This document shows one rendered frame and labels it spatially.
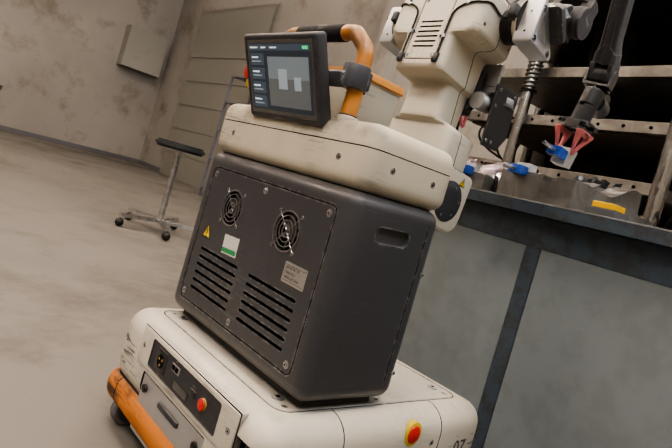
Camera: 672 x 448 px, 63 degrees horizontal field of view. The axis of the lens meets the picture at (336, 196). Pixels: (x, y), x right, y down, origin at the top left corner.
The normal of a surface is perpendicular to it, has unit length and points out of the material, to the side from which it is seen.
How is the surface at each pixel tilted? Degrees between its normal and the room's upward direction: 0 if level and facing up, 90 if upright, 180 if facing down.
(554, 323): 90
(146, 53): 90
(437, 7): 82
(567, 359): 90
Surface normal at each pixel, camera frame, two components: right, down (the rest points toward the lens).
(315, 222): -0.72, -0.19
